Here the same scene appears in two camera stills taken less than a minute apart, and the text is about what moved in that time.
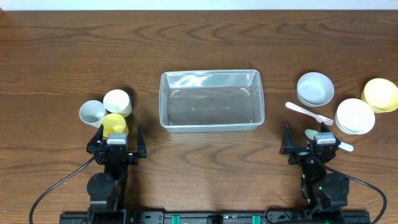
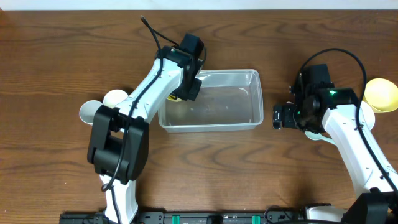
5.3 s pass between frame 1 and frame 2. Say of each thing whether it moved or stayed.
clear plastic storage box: stayed
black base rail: stayed
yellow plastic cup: moved
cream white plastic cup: stayed
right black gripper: moved
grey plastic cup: stayed
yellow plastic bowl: stayed
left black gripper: moved
